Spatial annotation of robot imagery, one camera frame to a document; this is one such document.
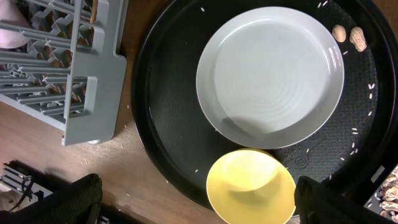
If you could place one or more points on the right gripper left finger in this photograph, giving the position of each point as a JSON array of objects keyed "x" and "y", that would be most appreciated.
[{"x": 79, "y": 202}]

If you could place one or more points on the peanut in shell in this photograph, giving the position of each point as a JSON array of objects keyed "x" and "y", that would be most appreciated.
[
  {"x": 358, "y": 39},
  {"x": 339, "y": 33}
]

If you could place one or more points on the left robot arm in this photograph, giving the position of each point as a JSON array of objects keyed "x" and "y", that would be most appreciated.
[{"x": 20, "y": 179}]

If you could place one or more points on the pink plastic cup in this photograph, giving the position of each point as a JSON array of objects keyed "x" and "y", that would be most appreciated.
[{"x": 11, "y": 21}]

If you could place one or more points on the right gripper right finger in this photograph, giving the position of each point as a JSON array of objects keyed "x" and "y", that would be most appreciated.
[{"x": 316, "y": 204}]

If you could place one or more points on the yellow bowl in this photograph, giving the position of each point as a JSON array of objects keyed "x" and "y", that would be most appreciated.
[{"x": 251, "y": 186}]

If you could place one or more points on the round black tray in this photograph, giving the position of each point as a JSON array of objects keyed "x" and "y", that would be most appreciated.
[{"x": 358, "y": 140}]

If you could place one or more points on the grey dishwasher rack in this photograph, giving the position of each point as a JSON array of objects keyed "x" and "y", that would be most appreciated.
[{"x": 70, "y": 74}]

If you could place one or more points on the grey round plate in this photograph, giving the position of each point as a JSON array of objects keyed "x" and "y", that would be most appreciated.
[{"x": 270, "y": 77}]

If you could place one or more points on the food scraps pile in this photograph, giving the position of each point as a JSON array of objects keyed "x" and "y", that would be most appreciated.
[{"x": 388, "y": 196}]

